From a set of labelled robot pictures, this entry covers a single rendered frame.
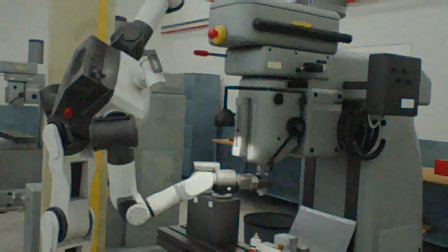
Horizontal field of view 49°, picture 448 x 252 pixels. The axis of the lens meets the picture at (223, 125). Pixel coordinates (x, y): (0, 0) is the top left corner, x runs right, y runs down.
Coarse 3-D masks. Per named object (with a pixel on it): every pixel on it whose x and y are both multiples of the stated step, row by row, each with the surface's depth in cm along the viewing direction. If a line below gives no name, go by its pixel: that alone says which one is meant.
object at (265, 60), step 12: (228, 48) 184; (240, 48) 177; (252, 48) 171; (264, 48) 166; (276, 48) 169; (228, 60) 182; (240, 60) 176; (252, 60) 170; (264, 60) 166; (276, 60) 169; (288, 60) 172; (300, 60) 175; (312, 60) 178; (324, 60) 182; (228, 72) 182; (240, 72) 176; (252, 72) 171; (264, 72) 167; (276, 72) 169; (288, 72) 172; (300, 72) 175; (312, 72) 179; (324, 72) 182
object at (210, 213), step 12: (204, 192) 216; (192, 204) 218; (204, 204) 212; (216, 204) 206; (228, 204) 207; (240, 204) 212; (192, 216) 218; (204, 216) 212; (216, 216) 206; (228, 216) 208; (192, 228) 218; (204, 228) 212; (216, 228) 206; (228, 228) 209; (204, 240) 212; (216, 240) 206; (228, 240) 209
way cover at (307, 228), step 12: (300, 216) 216; (312, 216) 211; (324, 216) 206; (336, 216) 202; (300, 228) 213; (312, 228) 208; (324, 228) 204; (336, 228) 199; (348, 228) 195; (300, 240) 210; (312, 240) 205; (324, 240) 201; (336, 240) 196; (348, 240) 192
